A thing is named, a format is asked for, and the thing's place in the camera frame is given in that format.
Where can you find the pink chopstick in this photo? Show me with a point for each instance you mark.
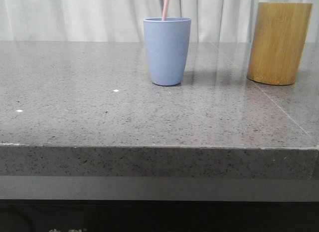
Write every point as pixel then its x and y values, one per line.
pixel 165 10

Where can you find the white pleated curtain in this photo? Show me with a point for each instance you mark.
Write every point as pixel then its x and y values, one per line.
pixel 122 20

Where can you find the bamboo wooden cylinder holder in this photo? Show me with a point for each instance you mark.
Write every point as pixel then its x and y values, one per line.
pixel 278 43

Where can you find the blue plastic cup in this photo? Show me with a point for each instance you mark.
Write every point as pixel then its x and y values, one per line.
pixel 167 43

